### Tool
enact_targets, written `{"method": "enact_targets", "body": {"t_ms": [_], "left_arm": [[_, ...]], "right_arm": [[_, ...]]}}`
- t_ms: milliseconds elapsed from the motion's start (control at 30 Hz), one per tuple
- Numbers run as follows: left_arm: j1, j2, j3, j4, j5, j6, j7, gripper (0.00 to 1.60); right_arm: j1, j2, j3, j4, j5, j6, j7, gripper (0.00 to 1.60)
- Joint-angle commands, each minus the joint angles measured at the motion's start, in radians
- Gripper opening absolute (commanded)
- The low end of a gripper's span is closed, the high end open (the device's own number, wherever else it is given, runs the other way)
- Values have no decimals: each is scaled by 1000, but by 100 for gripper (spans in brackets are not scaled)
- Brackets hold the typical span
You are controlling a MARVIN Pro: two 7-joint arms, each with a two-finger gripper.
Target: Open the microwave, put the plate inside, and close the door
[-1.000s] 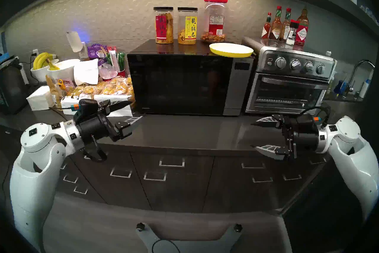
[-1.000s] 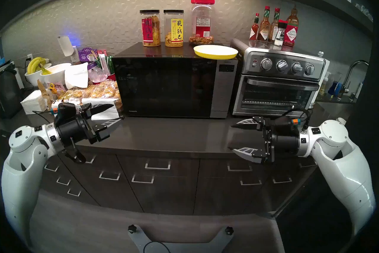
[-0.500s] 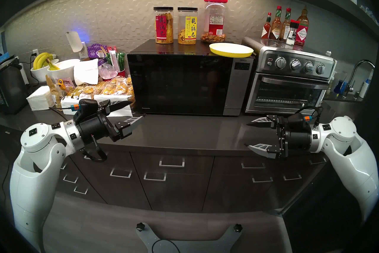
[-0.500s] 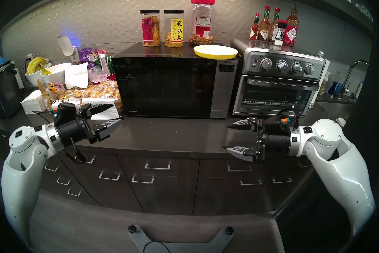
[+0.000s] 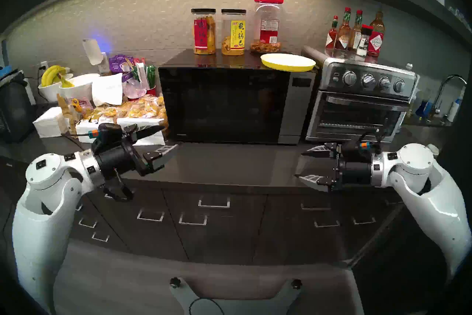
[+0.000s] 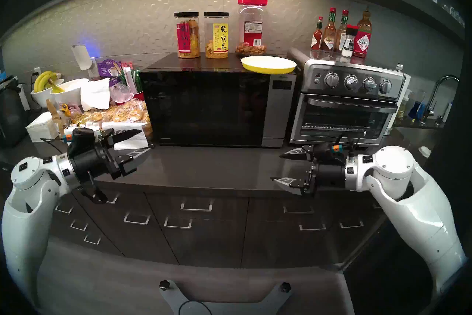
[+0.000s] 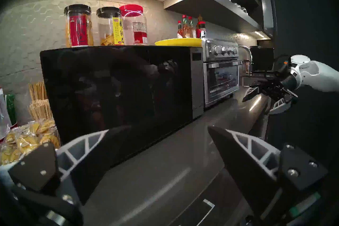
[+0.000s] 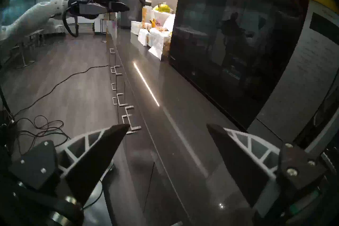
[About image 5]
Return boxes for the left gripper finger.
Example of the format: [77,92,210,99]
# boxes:
[142,143,179,173]
[124,125,166,145]

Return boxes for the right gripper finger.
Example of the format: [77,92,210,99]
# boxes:
[295,174,337,192]
[301,143,337,160]

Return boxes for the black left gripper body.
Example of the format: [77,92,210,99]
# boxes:
[94,138,148,181]

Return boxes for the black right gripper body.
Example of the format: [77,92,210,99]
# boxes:
[333,143,374,192]

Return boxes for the black silver microwave oven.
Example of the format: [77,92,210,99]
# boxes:
[162,49,317,145]

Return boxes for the yellow plate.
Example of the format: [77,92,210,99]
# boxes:
[260,53,316,73]

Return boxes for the white box of packaged cakes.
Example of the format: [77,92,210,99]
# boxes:
[76,95,169,146]

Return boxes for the silver toaster oven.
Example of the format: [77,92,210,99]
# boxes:
[305,46,420,144]

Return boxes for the white stick packets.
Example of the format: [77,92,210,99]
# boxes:
[133,58,150,89]

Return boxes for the pink snack bag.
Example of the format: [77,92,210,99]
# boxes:
[70,97,94,115]

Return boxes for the brown paper packet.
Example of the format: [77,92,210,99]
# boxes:
[56,94,78,137]

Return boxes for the purple snack packet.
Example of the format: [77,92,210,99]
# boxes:
[109,54,135,74]

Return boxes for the white napkin stack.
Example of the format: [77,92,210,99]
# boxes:
[32,107,69,138]

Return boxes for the large white bowl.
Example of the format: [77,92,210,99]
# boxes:
[59,73,101,106]

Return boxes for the clear soap bottle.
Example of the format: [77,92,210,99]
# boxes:
[406,93,419,121]

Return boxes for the small white bowl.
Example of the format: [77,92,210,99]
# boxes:
[38,73,72,102]

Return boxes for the chrome sink faucet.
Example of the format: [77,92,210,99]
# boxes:
[430,75,467,123]

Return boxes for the dark lower drawer cabinet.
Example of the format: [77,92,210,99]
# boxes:
[70,185,406,267]

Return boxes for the yellow banana bunch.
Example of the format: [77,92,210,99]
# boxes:
[41,65,74,88]

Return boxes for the small red Tabasco bottle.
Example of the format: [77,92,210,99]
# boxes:
[325,15,339,50]

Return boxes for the snack jar red label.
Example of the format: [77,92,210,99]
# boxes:
[191,8,217,55]

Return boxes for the white plastic bottle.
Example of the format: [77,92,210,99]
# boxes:
[448,87,466,123]

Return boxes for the slim green-neck sauce bottle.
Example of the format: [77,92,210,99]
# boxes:
[348,10,363,52]

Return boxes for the large Tabasco bottle diamond label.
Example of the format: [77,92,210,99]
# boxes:
[367,10,385,57]

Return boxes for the snack jar yellow label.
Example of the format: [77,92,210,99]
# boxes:
[221,9,247,56]

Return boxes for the large clear jar red lid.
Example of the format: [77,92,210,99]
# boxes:
[250,0,284,54]

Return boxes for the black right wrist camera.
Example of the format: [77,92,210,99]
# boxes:
[341,141,371,161]

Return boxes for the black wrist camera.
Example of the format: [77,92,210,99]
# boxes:
[341,141,371,161]
[88,123,124,154]

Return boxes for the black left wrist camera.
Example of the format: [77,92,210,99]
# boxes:
[88,123,124,154]

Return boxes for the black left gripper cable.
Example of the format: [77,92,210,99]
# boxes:
[104,170,134,202]

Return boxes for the white plug-in wall device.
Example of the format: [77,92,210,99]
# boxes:
[82,39,109,74]

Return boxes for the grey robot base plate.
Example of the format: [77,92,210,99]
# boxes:
[170,277,303,315]

